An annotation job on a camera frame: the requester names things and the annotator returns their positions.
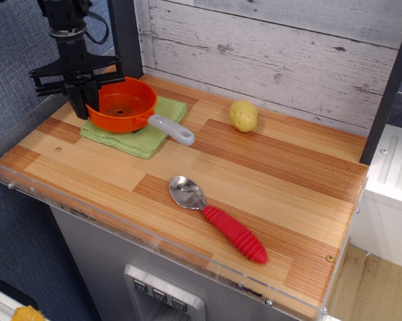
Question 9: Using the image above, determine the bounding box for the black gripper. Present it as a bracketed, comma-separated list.
[29, 34, 124, 120]

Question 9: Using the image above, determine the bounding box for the orange pan with grey handle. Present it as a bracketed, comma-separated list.
[86, 77, 195, 146]

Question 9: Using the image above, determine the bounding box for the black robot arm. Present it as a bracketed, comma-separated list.
[29, 1, 124, 120]

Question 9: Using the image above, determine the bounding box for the green folded cloth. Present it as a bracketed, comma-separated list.
[80, 96, 187, 159]

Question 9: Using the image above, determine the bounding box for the yellow toy potato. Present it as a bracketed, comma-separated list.
[229, 100, 258, 132]

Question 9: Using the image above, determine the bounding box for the grey cabinet under table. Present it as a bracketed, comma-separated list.
[52, 207, 291, 320]

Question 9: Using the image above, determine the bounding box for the silver dispenser button panel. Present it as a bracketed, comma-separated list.
[124, 264, 207, 320]

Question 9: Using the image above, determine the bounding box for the black and yellow object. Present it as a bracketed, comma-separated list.
[0, 280, 47, 321]

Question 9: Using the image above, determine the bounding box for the clear acrylic table guard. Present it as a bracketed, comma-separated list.
[0, 46, 369, 321]

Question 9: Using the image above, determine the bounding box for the white side unit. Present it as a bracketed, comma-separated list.
[349, 125, 402, 266]

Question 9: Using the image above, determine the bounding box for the dark left upright post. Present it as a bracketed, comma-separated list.
[108, 0, 143, 79]

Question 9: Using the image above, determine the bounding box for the dark upright post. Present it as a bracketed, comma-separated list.
[108, 0, 143, 79]
[359, 41, 402, 165]

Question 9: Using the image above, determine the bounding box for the spoon with red handle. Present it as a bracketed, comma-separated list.
[169, 175, 268, 264]

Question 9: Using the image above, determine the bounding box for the dark right upright post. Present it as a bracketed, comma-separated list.
[359, 41, 402, 165]

